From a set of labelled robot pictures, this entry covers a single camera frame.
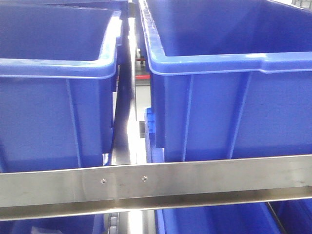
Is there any stainless steel shelf rack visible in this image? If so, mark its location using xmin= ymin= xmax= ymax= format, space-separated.
xmin=0 ymin=13 xmax=312 ymax=221

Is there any upper right blue bin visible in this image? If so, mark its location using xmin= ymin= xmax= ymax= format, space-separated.
xmin=138 ymin=0 xmax=312 ymax=162

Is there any upper left blue bin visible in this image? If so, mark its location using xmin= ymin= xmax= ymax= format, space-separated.
xmin=0 ymin=2 xmax=122 ymax=173

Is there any left blue plastic bin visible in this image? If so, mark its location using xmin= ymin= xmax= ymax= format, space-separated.
xmin=0 ymin=214 xmax=105 ymax=234

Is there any blue plastic bin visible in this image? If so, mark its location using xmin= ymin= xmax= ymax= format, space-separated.
xmin=155 ymin=199 xmax=312 ymax=234
xmin=0 ymin=214 xmax=105 ymax=234

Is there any right blue plastic bin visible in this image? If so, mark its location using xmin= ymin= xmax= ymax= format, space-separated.
xmin=155 ymin=199 xmax=312 ymax=234

